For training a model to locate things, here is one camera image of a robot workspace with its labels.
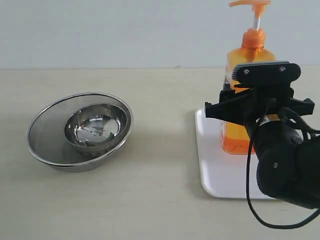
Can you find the white rectangular plastic tray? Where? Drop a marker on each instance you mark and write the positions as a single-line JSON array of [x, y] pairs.
[[222, 175]]

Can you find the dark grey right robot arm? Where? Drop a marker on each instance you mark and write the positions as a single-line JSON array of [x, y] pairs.
[[287, 148]]

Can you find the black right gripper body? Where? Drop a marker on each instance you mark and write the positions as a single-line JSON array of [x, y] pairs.
[[264, 100]]

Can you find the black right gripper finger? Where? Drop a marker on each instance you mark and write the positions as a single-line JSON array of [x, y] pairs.
[[302, 107], [233, 111]]

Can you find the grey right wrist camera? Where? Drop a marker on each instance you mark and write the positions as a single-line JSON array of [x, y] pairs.
[[266, 73]]

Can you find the orange pump soap bottle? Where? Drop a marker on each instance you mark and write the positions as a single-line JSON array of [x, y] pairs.
[[233, 137]]

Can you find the steel mesh strainer basket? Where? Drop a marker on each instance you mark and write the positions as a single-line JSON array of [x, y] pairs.
[[45, 135]]

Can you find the small stainless steel bowl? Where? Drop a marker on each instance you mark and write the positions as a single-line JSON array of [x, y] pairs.
[[98, 128]]

